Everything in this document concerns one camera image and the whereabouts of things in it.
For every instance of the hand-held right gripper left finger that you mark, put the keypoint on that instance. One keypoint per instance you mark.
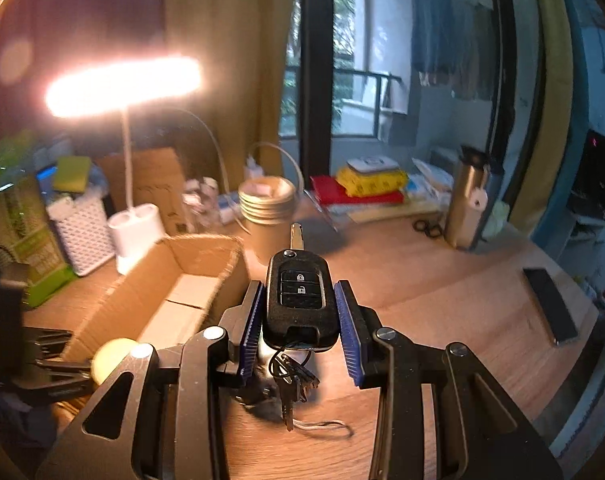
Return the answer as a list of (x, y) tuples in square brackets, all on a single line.
[(252, 325)]

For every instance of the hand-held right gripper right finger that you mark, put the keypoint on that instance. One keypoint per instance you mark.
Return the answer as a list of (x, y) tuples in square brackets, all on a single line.
[(350, 330)]

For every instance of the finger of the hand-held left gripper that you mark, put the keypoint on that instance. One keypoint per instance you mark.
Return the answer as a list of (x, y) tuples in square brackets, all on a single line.
[(52, 339), (62, 382)]

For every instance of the jar with yellow lid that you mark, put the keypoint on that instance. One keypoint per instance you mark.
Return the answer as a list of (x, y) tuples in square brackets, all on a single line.
[(111, 360)]

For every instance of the black car key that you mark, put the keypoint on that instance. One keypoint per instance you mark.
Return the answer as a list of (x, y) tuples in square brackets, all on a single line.
[(297, 290)]

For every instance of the cardboard box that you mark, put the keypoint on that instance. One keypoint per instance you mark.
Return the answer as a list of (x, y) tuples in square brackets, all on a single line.
[(182, 295)]

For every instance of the green carton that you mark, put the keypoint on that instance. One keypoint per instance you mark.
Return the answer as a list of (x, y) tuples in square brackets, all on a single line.
[(32, 260)]

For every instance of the white woven plastic basket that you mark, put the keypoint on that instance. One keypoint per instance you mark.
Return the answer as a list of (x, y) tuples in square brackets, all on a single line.
[(82, 240)]

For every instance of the stack of paper bowls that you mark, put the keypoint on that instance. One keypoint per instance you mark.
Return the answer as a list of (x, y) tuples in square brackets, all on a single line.
[(267, 205)]

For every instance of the black scissors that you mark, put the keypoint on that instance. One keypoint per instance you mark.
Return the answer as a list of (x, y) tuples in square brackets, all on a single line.
[(427, 229)]

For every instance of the white desk lamp base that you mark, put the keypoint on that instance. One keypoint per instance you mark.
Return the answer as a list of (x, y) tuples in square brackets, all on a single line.
[(132, 235)]

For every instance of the yellow packet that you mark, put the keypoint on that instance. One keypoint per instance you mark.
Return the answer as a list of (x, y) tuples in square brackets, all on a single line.
[(372, 182)]

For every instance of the yellow-green sponge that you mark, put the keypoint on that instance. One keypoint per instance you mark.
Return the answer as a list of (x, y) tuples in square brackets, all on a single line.
[(72, 172)]

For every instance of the flat white device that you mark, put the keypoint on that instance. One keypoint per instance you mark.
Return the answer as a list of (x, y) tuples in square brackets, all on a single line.
[(372, 164)]

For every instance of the steel thermos bottle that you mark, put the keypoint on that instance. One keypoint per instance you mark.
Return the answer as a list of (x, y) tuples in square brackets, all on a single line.
[(465, 205)]

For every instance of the stack of white papers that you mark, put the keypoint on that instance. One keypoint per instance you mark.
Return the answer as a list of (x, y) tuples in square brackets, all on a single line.
[(430, 180)]

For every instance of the printed cardboard lamp package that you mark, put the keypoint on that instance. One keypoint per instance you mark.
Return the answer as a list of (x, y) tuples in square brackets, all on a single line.
[(152, 180)]

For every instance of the black smartphone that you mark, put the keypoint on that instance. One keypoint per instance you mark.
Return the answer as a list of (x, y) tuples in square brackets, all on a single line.
[(549, 305)]

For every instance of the balcony railing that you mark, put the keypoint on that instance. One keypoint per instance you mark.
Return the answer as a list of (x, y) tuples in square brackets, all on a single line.
[(382, 95)]

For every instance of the olive curtain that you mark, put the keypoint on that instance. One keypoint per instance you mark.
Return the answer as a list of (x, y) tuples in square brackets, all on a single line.
[(544, 85), (232, 35)]

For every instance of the black monitor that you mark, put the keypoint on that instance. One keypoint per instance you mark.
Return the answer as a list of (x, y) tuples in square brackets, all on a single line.
[(599, 175)]

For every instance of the hanging clothes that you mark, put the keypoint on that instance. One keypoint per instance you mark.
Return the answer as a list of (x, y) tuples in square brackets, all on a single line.
[(447, 35)]

